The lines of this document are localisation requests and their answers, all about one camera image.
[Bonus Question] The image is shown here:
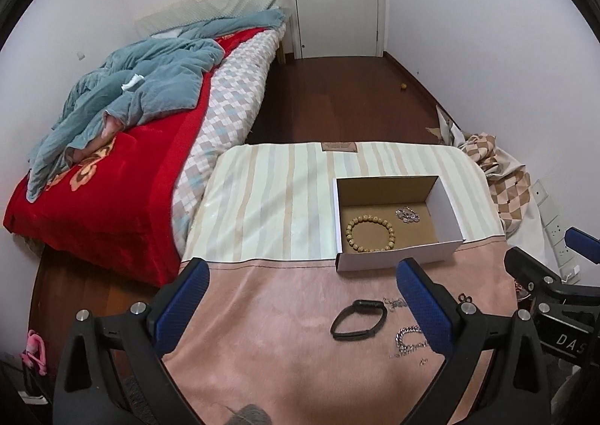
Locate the small black earring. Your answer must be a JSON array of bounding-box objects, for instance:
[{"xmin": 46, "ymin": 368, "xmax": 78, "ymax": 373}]
[{"xmin": 459, "ymin": 293, "xmax": 472, "ymax": 303}]

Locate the silver link bracelet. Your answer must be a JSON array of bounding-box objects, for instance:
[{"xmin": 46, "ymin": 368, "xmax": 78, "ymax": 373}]
[{"xmin": 389, "ymin": 324, "xmax": 431, "ymax": 359}]

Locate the black smart band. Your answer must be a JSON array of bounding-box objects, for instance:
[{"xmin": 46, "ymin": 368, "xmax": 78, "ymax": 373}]
[{"xmin": 330, "ymin": 299, "xmax": 387, "ymax": 342}]

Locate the white power strip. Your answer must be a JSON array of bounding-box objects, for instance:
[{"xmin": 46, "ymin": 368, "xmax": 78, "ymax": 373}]
[{"xmin": 531, "ymin": 180, "xmax": 581, "ymax": 284}]

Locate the pink slipper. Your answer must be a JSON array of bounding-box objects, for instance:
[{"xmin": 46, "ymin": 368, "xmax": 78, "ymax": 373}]
[{"xmin": 20, "ymin": 329, "xmax": 47, "ymax": 376}]

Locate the beige checkered cloth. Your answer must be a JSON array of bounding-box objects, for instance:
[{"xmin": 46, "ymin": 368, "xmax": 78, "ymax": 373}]
[{"xmin": 460, "ymin": 133, "xmax": 532, "ymax": 237}]

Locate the white cardboard box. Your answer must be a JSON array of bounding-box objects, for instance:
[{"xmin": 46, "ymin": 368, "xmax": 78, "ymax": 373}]
[{"xmin": 333, "ymin": 175, "xmax": 465, "ymax": 273}]

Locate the red blanket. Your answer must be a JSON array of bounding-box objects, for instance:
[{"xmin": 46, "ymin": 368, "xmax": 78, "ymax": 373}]
[{"xmin": 3, "ymin": 28, "xmax": 267, "ymax": 287}]

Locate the white tube on quilt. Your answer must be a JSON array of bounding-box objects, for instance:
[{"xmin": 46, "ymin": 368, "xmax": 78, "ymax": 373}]
[{"xmin": 121, "ymin": 74, "xmax": 144, "ymax": 92}]

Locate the checkered mattress sheet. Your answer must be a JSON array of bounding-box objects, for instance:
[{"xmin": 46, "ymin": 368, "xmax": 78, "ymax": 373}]
[{"xmin": 171, "ymin": 25, "xmax": 286, "ymax": 254}]

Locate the blue-grey quilt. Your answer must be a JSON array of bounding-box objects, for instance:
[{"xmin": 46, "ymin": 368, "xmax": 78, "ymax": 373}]
[{"xmin": 25, "ymin": 8, "xmax": 286, "ymax": 203}]

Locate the silver chain in box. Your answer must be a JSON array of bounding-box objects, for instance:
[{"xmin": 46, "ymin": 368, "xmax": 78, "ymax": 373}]
[{"xmin": 394, "ymin": 205, "xmax": 422, "ymax": 224}]

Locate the wooden bead bracelet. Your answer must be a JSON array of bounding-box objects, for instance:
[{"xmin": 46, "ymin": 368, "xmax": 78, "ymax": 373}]
[{"xmin": 345, "ymin": 214, "xmax": 397, "ymax": 254}]

